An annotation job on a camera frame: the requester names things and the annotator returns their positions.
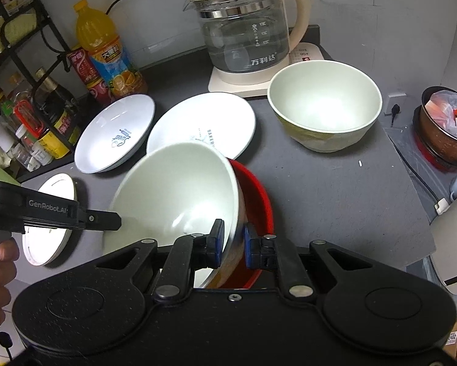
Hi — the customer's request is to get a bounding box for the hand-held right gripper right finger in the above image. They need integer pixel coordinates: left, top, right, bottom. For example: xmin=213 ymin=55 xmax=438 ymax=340
xmin=244 ymin=224 xmax=370 ymax=301

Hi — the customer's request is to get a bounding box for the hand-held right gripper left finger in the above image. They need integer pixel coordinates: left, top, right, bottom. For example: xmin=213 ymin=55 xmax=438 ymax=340
xmin=95 ymin=219 xmax=225 ymax=301

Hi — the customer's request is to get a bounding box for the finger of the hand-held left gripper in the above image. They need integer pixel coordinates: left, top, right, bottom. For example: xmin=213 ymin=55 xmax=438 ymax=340
xmin=78 ymin=208 xmax=122 ymax=231

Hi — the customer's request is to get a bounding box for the small white plate orange rim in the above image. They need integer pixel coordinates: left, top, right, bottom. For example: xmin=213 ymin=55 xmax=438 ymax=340
xmin=21 ymin=173 xmax=78 ymax=267

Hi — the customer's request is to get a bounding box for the red bowl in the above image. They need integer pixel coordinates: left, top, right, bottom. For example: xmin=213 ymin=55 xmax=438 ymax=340
xmin=213 ymin=159 xmax=275 ymax=289

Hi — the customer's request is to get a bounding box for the white deep plate blue rim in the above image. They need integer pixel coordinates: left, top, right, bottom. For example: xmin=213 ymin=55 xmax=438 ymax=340
xmin=74 ymin=94 xmax=156 ymax=174

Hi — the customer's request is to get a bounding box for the white plate with bakery print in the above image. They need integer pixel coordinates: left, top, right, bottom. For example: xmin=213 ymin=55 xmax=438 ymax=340
xmin=146 ymin=92 xmax=257 ymax=161

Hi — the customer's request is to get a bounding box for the white seasoning jar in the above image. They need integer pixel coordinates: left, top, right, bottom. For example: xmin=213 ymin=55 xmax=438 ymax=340
xmin=15 ymin=125 xmax=53 ymax=171

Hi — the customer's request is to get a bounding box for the dark sauce bottle yellow label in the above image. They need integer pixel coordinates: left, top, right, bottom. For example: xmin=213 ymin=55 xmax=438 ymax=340
xmin=34 ymin=67 xmax=82 ymax=160

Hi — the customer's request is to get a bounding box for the red drink can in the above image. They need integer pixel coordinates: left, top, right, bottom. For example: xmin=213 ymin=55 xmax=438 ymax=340
xmin=70 ymin=47 xmax=117 ymax=108

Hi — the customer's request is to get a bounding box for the cream kettle base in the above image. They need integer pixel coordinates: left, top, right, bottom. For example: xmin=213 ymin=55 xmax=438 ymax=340
xmin=208 ymin=42 xmax=336 ymax=98

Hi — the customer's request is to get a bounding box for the large cream patterned bowl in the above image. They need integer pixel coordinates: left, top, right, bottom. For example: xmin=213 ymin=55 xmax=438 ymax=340
xmin=267 ymin=60 xmax=383 ymax=153

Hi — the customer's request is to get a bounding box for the orange juice bottle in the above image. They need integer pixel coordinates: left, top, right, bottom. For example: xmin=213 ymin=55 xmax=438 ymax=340
xmin=73 ymin=0 xmax=148 ymax=98

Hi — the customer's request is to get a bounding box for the black metal rack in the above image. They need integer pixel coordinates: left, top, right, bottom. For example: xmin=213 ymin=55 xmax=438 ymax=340
xmin=0 ymin=0 xmax=85 ymax=184

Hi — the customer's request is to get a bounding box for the green sponge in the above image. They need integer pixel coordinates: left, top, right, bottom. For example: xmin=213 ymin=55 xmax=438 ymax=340
xmin=2 ymin=12 xmax=39 ymax=45

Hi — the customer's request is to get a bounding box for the red induction cooker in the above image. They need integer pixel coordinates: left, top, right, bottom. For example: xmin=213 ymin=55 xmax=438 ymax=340
xmin=412 ymin=106 xmax=457 ymax=170

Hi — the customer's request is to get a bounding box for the white appliance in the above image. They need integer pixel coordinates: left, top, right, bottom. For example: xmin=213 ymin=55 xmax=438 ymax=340
xmin=428 ymin=190 xmax=457 ymax=296

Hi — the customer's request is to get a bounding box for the glass electric kettle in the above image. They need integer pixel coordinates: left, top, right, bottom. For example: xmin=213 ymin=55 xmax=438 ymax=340
xmin=183 ymin=0 xmax=314 ymax=75

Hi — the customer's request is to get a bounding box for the copper pot with plastic bag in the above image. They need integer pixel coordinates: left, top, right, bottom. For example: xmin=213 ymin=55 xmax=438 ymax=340
xmin=419 ymin=86 xmax=457 ymax=167

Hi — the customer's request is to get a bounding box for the red handled clear bottle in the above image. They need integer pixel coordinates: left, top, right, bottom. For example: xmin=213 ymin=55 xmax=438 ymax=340
xmin=0 ymin=91 xmax=48 ymax=138

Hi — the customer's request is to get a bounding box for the black power cable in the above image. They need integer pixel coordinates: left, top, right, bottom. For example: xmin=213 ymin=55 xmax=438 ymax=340
xmin=393 ymin=137 xmax=452 ymax=213

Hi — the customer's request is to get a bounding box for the white wall socket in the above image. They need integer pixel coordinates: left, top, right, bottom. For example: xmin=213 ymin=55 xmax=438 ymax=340
xmin=383 ymin=91 xmax=408 ymax=127

